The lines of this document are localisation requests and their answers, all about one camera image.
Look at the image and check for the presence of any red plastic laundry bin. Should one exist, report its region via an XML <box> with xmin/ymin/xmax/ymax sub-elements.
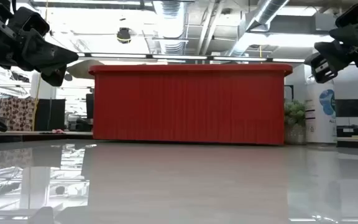
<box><xmin>88</xmin><ymin>63</ymin><xmax>293</xmax><ymax>146</ymax></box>

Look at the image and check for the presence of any black partition panel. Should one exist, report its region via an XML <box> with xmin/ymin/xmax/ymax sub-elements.
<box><xmin>34</xmin><ymin>98</ymin><xmax>67</xmax><ymax>131</ymax></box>

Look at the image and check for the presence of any brown patterned cloth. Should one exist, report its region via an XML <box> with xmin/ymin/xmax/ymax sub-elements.
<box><xmin>0</xmin><ymin>96</ymin><xmax>36</xmax><ymax>131</ymax></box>

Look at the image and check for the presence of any small potted succulent plant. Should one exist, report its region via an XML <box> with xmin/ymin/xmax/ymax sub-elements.
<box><xmin>283</xmin><ymin>99</ymin><xmax>307</xmax><ymax>145</ymax></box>

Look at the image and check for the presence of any light wooden desk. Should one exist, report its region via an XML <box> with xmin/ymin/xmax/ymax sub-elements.
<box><xmin>0</xmin><ymin>130</ymin><xmax>93</xmax><ymax>144</ymax></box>

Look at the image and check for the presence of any black monitor stand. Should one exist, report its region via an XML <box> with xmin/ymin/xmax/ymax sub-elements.
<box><xmin>336</xmin><ymin>105</ymin><xmax>358</xmax><ymax>137</ymax></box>

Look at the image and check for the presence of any long ceiling light strip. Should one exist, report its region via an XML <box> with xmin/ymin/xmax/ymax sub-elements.
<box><xmin>76</xmin><ymin>52</ymin><xmax>306</xmax><ymax>63</ymax></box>

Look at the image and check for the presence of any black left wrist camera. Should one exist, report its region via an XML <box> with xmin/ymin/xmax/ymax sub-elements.
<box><xmin>7</xmin><ymin>6</ymin><xmax>50</xmax><ymax>37</ymax></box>

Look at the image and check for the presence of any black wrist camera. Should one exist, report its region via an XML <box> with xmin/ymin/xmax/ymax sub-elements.
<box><xmin>335</xmin><ymin>2</ymin><xmax>358</xmax><ymax>28</ymax></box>
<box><xmin>7</xmin><ymin>6</ymin><xmax>50</xmax><ymax>37</ymax></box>

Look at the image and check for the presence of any black wall monitor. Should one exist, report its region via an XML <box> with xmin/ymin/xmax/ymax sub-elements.
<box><xmin>335</xmin><ymin>98</ymin><xmax>358</xmax><ymax>118</ymax></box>

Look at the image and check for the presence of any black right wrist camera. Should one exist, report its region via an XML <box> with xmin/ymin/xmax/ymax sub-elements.
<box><xmin>335</xmin><ymin>2</ymin><xmax>358</xmax><ymax>28</ymax></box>

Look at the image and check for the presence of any black ceiling dome camera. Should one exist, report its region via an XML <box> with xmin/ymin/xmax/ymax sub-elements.
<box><xmin>116</xmin><ymin>27</ymin><xmax>132</xmax><ymax>44</ymax></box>

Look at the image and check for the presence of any silver ventilation duct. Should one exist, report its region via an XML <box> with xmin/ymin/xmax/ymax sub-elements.
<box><xmin>228</xmin><ymin>0</ymin><xmax>290</xmax><ymax>57</ymax></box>

